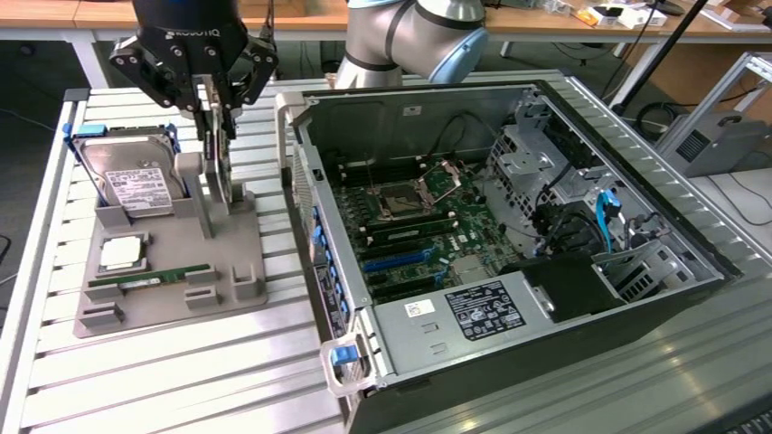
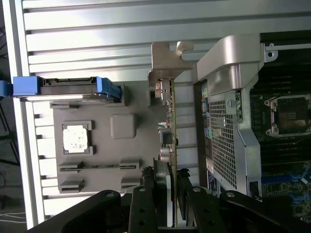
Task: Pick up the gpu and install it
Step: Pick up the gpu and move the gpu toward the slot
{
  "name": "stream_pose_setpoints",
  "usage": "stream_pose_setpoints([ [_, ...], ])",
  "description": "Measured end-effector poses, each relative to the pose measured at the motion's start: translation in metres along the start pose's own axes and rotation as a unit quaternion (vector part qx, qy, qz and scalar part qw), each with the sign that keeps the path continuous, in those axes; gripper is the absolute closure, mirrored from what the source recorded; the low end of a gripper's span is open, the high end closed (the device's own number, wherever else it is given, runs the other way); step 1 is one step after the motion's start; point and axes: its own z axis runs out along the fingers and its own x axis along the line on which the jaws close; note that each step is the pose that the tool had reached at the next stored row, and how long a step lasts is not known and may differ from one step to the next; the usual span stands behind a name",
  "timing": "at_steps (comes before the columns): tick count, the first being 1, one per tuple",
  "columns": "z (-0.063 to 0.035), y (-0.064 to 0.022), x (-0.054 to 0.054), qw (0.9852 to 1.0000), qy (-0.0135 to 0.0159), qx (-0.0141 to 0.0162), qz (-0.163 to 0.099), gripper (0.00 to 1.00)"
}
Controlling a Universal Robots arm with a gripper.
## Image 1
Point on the black open PC case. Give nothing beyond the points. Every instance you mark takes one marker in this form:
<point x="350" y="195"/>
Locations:
<point x="543" y="361"/>

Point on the metal disk bay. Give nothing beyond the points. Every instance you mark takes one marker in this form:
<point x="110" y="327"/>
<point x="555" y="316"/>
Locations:
<point x="519" y="158"/>

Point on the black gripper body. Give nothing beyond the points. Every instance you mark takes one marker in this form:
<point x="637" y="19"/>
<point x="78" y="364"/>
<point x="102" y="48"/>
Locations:
<point x="194" y="22"/>

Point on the silver hard disk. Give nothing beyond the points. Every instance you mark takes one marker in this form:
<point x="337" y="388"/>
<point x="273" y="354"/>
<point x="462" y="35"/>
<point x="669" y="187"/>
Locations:
<point x="130" y="181"/>

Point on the green Dell motherboard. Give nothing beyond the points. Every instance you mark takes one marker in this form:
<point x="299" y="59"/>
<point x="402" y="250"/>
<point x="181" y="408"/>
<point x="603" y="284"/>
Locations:
<point x="491" y="237"/>

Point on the grey parts rack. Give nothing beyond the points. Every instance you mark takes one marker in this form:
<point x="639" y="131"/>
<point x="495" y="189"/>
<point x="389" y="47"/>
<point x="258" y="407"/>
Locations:
<point x="175" y="257"/>

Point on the silver CPU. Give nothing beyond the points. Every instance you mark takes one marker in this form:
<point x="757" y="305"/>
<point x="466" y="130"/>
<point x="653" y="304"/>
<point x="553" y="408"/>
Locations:
<point x="121" y="251"/>

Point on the black plastic shroud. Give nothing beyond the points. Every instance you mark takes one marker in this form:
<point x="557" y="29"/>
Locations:
<point x="567" y="285"/>

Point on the black keyboard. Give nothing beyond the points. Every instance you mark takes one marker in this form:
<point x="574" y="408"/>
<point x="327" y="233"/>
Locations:
<point x="754" y="427"/>

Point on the grey power supply unit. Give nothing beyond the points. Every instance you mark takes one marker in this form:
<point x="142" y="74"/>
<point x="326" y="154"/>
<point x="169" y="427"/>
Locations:
<point x="422" y="334"/>

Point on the black stand pole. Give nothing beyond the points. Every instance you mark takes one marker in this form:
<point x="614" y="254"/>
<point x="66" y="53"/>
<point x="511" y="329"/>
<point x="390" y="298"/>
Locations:
<point x="666" y="50"/>

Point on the green loose RAM stick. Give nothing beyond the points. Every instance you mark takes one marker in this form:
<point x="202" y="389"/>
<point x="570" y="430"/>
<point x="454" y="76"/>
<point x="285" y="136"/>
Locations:
<point x="169" y="273"/>

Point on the CPU socket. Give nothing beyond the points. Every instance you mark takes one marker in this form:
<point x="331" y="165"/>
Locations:
<point x="398" y="199"/>

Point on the blue disk caddy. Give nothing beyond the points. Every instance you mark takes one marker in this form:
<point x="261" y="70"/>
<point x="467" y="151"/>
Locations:
<point x="91" y="131"/>

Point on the blue case latch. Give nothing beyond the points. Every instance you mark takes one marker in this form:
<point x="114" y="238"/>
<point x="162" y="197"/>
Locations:
<point x="345" y="355"/>

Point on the installed RAM stick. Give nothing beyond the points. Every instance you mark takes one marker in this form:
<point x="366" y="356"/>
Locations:
<point x="405" y="233"/>

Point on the graphics card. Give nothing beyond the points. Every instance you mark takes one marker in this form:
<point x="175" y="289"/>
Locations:
<point x="219" y="158"/>

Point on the white cardboard box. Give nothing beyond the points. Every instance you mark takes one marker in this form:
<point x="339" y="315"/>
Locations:
<point x="639" y="19"/>

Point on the aluminium profile frame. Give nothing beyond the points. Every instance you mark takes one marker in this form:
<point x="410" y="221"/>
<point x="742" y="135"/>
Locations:
<point x="733" y="79"/>

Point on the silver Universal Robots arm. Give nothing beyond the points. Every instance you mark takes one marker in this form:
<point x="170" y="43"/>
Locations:
<point x="417" y="27"/>

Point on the grey computer tower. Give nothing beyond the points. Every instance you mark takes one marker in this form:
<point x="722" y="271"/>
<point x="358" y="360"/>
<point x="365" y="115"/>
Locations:
<point x="718" y="144"/>

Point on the metal socket cover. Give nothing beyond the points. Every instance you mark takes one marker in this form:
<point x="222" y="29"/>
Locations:
<point x="443" y="181"/>

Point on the blue expansion slot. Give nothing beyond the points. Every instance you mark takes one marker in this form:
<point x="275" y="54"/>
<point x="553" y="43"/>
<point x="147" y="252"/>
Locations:
<point x="393" y="262"/>

